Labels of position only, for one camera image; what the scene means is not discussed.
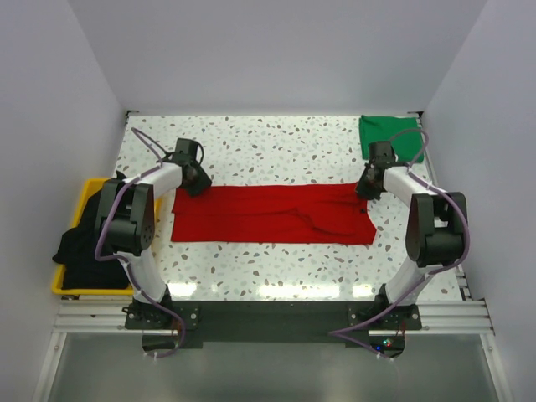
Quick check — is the black t shirt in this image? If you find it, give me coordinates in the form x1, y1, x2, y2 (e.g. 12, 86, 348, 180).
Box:
51, 169, 134, 291

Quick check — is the folded green t shirt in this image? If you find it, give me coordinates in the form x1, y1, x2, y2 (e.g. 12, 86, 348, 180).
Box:
358, 116, 422, 162

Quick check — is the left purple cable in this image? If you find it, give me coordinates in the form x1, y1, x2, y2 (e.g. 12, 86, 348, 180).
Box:
92, 126, 188, 359

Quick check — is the yellow plastic bin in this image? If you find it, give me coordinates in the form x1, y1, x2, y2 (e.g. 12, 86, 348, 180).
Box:
50, 177, 162, 296

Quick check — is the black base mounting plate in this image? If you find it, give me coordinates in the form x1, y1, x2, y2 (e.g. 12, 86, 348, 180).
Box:
125, 299, 420, 350

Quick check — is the red polo shirt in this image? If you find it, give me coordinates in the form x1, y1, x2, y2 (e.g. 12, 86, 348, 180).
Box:
171, 183, 377, 245

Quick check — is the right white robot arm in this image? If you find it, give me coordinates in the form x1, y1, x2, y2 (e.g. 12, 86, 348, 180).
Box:
356, 141, 470, 329

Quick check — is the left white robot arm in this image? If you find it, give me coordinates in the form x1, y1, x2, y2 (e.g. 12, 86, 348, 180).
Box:
94, 138, 212, 328

